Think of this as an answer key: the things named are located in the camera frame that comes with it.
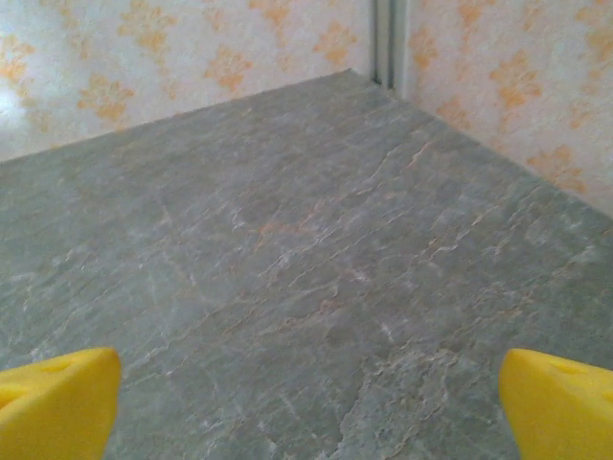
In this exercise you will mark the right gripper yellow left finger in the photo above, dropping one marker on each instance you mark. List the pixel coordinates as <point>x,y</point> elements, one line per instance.
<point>57,407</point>

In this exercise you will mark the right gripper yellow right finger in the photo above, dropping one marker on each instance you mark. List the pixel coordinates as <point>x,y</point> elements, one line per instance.
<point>560,412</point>

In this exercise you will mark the aluminium frame post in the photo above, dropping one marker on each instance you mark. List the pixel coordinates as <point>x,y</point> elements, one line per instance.
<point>385,43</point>

